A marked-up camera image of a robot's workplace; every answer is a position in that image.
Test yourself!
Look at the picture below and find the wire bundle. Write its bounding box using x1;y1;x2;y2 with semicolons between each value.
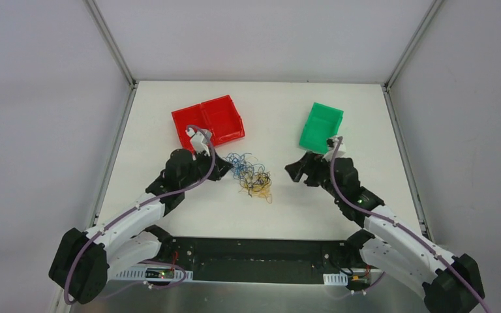
224;151;274;205

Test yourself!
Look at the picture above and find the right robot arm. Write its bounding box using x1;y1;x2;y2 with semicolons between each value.
284;152;490;312

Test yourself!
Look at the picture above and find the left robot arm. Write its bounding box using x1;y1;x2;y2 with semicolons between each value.
48;149;233;304

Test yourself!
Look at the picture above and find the green bin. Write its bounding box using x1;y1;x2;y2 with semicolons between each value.
299;102;344;154

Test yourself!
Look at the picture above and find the red double bin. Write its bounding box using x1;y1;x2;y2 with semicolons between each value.
171;95;245;151

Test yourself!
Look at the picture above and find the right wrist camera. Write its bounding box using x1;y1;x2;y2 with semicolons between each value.
323;136;346;161

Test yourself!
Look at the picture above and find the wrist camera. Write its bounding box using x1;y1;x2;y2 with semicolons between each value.
186;127;212;157
323;136;346;161

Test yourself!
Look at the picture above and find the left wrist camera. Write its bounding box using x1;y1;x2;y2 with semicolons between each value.
186;127;212;157

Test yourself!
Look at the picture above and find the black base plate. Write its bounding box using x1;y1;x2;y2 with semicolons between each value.
152;237;375;290

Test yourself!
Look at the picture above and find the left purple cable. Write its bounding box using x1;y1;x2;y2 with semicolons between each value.
62;125;217;305

